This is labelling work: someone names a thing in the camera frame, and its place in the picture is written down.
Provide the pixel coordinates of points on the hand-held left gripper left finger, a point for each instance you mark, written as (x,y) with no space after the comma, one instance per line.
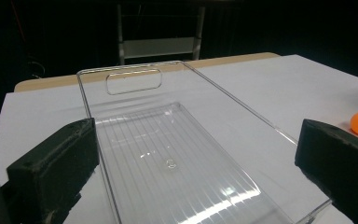
(51,165)

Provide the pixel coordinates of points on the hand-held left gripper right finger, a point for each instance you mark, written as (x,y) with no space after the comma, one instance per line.
(338,161)

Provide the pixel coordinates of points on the clear plastic storage bin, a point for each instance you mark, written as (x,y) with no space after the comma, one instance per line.
(174,146)

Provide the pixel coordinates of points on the white paper table cover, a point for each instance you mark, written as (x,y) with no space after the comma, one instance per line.
(292,90)

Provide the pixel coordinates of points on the grey metal stand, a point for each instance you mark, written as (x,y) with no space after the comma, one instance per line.
(160,46)

